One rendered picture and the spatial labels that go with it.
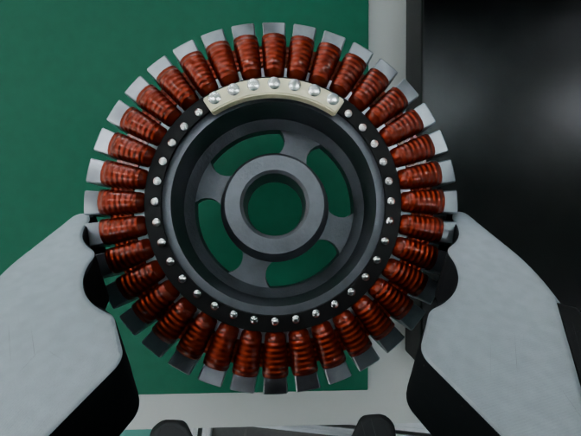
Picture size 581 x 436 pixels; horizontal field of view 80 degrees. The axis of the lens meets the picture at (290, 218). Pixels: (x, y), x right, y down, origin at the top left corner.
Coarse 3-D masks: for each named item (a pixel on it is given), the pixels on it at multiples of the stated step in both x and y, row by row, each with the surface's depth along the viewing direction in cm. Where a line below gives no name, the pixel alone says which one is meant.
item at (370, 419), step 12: (168, 420) 5; (180, 420) 5; (360, 420) 5; (372, 420) 5; (384, 420) 5; (156, 432) 5; (168, 432) 5; (180, 432) 5; (360, 432) 5; (372, 432) 5; (384, 432) 5
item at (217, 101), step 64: (192, 64) 10; (256, 64) 10; (320, 64) 10; (384, 64) 11; (128, 128) 10; (192, 128) 11; (256, 128) 12; (320, 128) 12; (384, 128) 10; (128, 192) 10; (192, 192) 12; (320, 192) 11; (384, 192) 11; (448, 192) 11; (128, 256) 10; (192, 256) 11; (256, 256) 12; (384, 256) 10; (128, 320) 10; (192, 320) 10; (256, 320) 10; (320, 320) 10; (384, 320) 10
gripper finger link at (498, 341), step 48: (480, 240) 10; (480, 288) 8; (528, 288) 8; (432, 336) 7; (480, 336) 7; (528, 336) 7; (432, 384) 6; (480, 384) 6; (528, 384) 6; (576, 384) 6; (432, 432) 7; (480, 432) 6; (528, 432) 5; (576, 432) 5
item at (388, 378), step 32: (384, 0) 19; (384, 32) 19; (384, 352) 19; (384, 384) 19; (160, 416) 18; (192, 416) 18; (224, 416) 18; (256, 416) 18; (288, 416) 19; (320, 416) 19; (352, 416) 19
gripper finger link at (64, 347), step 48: (48, 240) 10; (0, 288) 8; (48, 288) 8; (96, 288) 9; (0, 336) 7; (48, 336) 7; (96, 336) 7; (0, 384) 6; (48, 384) 6; (96, 384) 6; (0, 432) 5; (48, 432) 5; (96, 432) 6
